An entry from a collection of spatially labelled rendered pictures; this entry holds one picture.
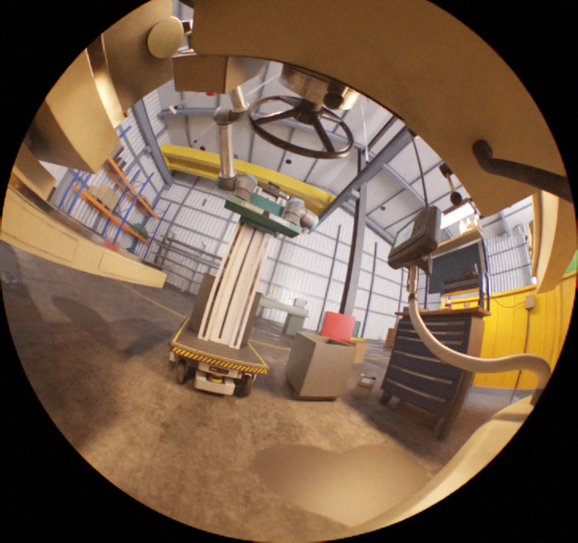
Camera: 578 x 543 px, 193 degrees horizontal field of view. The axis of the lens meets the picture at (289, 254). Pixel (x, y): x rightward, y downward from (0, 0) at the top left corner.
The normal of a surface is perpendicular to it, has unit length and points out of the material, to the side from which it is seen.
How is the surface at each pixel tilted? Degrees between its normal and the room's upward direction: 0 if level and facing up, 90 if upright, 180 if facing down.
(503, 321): 90
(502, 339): 90
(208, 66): 180
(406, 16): 180
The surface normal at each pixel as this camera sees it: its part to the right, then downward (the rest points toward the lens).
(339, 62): -0.26, 0.91
